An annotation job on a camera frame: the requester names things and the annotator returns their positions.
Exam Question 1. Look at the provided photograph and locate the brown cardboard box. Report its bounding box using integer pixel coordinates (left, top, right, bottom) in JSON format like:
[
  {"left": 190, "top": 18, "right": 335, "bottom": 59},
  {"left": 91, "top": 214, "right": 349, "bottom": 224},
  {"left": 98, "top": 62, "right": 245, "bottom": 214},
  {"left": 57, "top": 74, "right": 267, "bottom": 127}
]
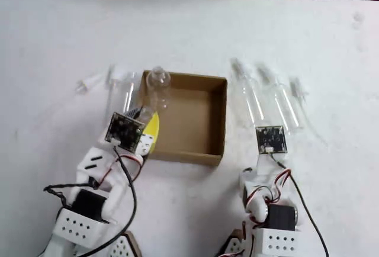
[{"left": 138, "top": 70, "right": 229, "bottom": 168}]

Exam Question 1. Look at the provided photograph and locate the black cable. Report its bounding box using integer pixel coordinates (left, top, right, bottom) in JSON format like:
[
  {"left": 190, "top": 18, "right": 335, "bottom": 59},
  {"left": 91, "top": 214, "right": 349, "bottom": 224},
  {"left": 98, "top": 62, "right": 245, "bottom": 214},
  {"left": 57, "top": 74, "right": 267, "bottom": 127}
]
[
  {"left": 268, "top": 152, "right": 329, "bottom": 257},
  {"left": 70, "top": 146, "right": 139, "bottom": 256}
]

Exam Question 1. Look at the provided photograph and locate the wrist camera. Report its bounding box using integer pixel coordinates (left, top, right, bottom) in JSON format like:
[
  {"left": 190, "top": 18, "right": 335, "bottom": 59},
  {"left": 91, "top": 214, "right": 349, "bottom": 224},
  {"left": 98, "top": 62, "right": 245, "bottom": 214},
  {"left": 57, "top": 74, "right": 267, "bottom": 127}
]
[
  {"left": 255, "top": 124, "right": 288, "bottom": 156},
  {"left": 104, "top": 112, "right": 146, "bottom": 153}
]

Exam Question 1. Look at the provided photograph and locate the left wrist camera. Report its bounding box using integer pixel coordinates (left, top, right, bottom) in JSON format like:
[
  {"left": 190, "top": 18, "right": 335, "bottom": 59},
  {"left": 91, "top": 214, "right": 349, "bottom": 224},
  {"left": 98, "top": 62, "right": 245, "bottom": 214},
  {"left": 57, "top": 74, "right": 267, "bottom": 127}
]
[{"left": 104, "top": 112, "right": 146, "bottom": 153}]

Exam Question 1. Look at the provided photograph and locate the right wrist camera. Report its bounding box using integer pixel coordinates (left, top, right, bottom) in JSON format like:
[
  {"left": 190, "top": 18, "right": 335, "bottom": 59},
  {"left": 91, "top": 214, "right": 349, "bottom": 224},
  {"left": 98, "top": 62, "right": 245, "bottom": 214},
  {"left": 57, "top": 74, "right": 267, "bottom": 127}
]
[{"left": 255, "top": 124, "right": 288, "bottom": 156}]

